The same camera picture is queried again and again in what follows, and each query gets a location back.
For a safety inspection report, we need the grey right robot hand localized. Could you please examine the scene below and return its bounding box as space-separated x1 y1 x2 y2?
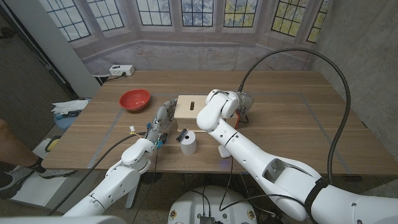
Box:
236 91 254 119

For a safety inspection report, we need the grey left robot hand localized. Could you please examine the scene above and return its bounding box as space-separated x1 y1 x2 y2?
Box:
145 98 178 147

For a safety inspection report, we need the wooden slotted drawer base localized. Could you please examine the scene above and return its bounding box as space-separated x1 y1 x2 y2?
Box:
173 95 208 133

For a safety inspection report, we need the small black clip device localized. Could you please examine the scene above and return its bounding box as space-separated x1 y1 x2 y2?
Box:
175 128 188 143

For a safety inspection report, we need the white cylinder roll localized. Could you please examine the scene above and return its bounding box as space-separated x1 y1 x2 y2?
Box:
180 130 197 156

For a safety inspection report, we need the red bowl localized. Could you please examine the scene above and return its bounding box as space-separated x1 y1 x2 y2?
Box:
119 88 152 112

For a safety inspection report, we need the white earbuds case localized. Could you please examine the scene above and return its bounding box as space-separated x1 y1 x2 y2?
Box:
218 145 231 159

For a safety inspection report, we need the white power strip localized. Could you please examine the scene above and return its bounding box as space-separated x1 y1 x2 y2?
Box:
109 64 136 77

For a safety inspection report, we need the printed window backdrop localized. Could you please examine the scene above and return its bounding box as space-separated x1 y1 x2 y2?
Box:
39 0 333 75

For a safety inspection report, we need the grey table leg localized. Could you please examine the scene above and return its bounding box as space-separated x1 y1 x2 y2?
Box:
126 183 141 210

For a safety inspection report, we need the stack of white papers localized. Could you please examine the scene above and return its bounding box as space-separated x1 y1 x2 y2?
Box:
51 99 90 114

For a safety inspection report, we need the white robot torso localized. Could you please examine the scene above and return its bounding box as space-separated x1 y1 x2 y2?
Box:
167 185 258 224

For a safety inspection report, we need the blue round stool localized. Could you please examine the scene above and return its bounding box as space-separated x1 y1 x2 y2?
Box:
54 111 82 131

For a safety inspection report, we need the yellow black floor object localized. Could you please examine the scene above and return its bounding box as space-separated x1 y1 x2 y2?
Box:
45 135 62 153

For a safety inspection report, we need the grey black sneaker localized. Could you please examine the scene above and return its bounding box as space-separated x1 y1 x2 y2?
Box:
36 167 77 180
0 165 37 200

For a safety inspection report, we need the white floor mat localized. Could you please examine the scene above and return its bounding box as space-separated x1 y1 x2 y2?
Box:
11 136 90 206

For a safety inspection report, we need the person's bare leg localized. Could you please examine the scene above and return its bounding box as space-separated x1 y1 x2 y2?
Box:
0 116 47 174

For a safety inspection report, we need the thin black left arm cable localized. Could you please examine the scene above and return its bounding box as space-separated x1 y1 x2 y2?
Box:
132 146 159 224

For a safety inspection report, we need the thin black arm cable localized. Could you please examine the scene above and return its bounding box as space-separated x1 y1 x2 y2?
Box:
132 146 159 224
218 156 308 212

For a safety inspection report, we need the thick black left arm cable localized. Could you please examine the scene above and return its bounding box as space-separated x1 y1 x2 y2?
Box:
46 133 147 216

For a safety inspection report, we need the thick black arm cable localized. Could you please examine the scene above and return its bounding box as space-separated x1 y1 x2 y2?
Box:
46 133 147 216
238 47 351 184

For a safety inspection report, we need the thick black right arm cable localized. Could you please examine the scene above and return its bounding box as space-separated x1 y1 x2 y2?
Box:
238 47 351 184

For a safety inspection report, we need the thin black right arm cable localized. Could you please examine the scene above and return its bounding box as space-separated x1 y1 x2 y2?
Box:
218 156 308 212

